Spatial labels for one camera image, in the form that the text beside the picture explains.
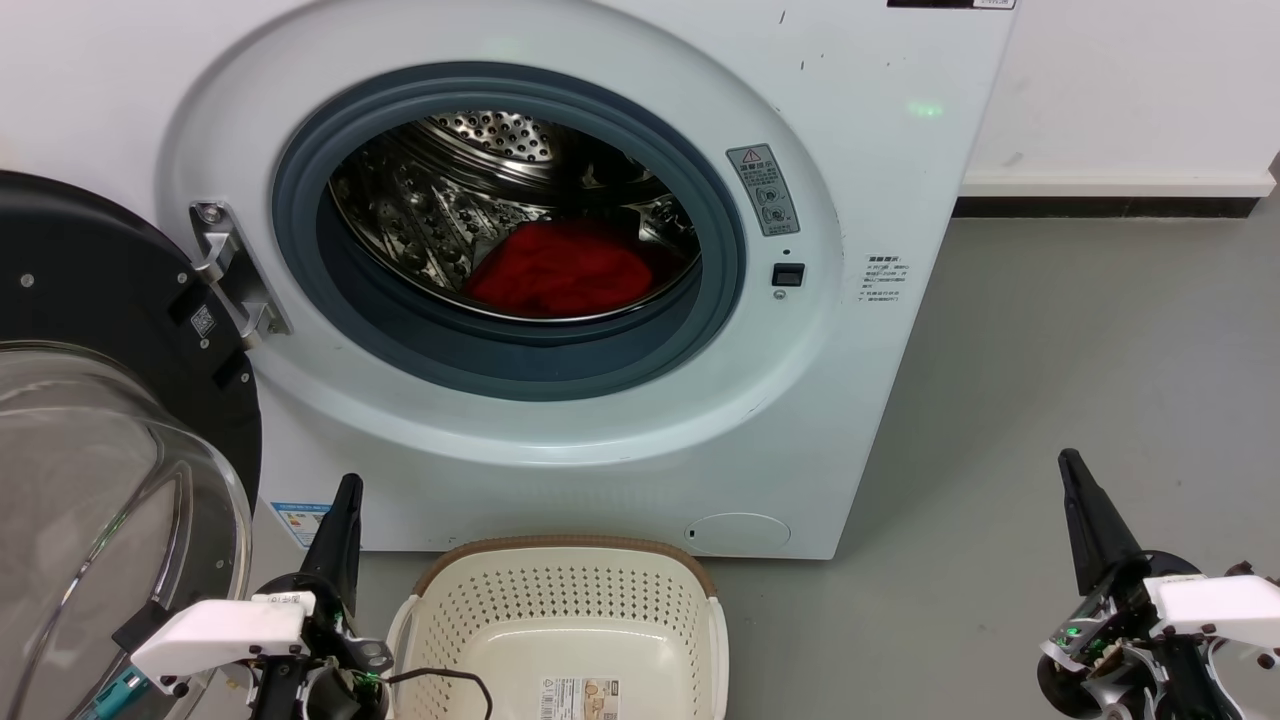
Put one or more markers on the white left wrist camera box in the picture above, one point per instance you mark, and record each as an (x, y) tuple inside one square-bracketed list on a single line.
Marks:
[(220, 635)]

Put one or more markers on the grey warning sticker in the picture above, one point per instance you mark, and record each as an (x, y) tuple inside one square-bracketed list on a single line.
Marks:
[(763, 189)]

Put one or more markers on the black door lock latch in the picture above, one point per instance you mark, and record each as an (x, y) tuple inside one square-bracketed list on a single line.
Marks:
[(788, 274)]

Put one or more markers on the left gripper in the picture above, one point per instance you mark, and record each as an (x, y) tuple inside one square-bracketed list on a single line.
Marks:
[(335, 660)]

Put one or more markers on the grey rubber door gasket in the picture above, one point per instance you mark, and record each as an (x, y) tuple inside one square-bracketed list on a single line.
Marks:
[(520, 365)]

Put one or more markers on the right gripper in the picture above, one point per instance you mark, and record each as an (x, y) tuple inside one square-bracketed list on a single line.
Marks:
[(1110, 660)]

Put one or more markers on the white front-load washing machine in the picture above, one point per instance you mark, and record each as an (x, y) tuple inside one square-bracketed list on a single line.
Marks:
[(880, 120)]

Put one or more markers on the blue energy label sticker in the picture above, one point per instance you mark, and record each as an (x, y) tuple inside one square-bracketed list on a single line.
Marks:
[(296, 520)]

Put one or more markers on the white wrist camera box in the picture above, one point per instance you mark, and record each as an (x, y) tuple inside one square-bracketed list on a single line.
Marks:
[(220, 635), (1215, 605)]

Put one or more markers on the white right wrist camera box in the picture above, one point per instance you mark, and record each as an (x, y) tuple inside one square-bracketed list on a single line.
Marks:
[(1215, 605)]

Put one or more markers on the round white filter cover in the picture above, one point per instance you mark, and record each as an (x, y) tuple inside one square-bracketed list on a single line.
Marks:
[(738, 533)]

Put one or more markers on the black wall baseboard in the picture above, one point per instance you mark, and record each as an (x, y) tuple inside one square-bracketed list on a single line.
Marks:
[(1105, 207)]

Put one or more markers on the small printed text label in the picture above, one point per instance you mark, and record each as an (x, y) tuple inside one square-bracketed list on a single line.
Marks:
[(886, 278)]

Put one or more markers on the red cloth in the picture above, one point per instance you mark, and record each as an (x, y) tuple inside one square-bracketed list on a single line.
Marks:
[(560, 270)]

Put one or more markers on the stainless steel washing machine drum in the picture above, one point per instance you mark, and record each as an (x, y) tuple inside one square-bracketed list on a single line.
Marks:
[(440, 200)]

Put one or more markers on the printed product label card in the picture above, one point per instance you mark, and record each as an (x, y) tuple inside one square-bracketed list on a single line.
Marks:
[(579, 698)]

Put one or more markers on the black round washer door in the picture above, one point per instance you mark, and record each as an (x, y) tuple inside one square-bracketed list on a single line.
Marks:
[(90, 300)]

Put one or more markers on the silver metal door hinge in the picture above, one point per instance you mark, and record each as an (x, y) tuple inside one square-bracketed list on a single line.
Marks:
[(232, 275)]

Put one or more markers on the black object with white label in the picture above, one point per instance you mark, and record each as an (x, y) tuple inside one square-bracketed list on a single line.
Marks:
[(950, 3)]

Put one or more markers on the cream perforated laundry basket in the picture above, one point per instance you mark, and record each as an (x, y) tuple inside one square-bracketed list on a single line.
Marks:
[(560, 620)]

